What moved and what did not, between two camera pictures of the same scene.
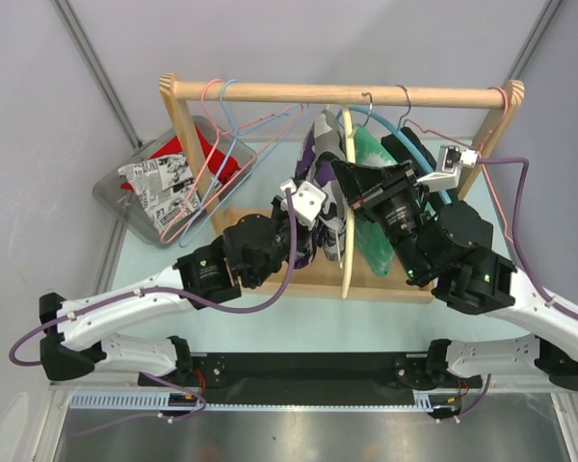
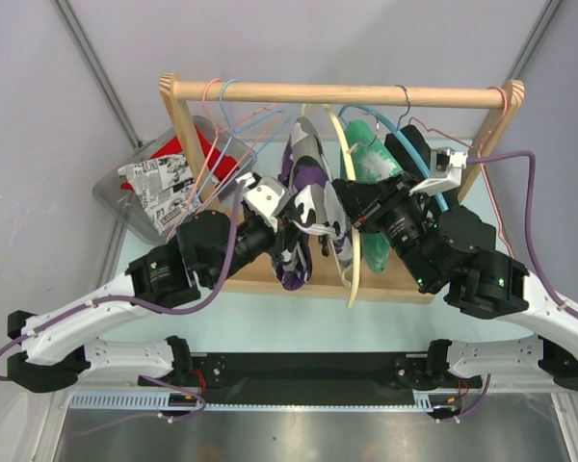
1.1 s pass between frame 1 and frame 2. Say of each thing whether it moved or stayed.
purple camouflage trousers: moved
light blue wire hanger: moved
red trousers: stayed
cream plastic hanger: moved
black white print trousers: stayed
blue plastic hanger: stayed
